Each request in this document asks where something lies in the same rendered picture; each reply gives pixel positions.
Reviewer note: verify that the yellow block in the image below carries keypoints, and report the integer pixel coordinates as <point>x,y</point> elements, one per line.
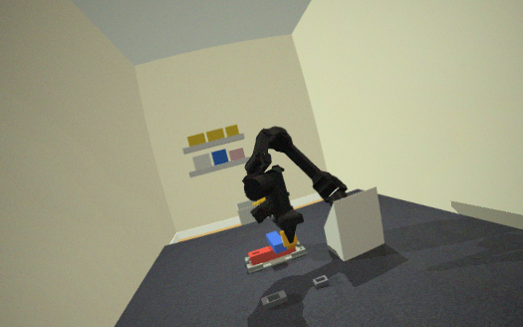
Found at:
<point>286,242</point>

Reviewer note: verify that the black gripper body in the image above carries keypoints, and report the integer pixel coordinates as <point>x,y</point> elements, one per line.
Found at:
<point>285,217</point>

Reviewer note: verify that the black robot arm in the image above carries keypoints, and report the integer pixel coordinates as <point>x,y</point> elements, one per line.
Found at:
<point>258,184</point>

